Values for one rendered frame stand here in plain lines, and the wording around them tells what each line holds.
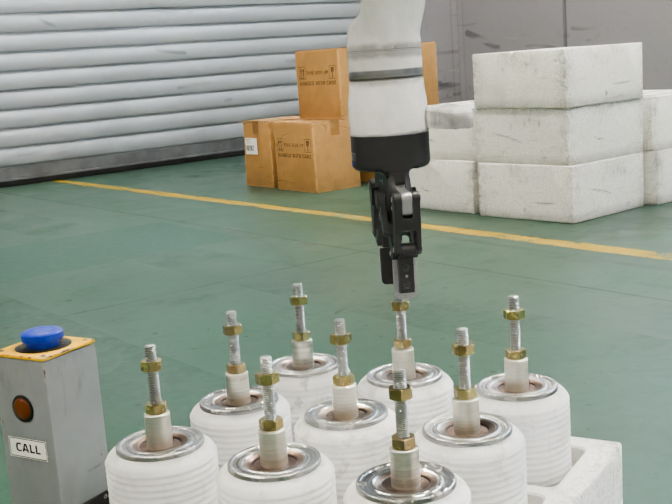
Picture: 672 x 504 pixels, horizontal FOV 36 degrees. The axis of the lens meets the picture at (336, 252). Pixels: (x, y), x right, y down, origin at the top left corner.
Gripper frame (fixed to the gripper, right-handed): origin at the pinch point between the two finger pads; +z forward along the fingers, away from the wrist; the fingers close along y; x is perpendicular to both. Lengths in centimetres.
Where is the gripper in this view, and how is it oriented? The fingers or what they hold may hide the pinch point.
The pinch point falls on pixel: (398, 277)
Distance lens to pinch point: 102.7
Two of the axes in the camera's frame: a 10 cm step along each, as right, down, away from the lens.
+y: 1.4, 1.7, -9.8
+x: 9.9, -0.9, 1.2
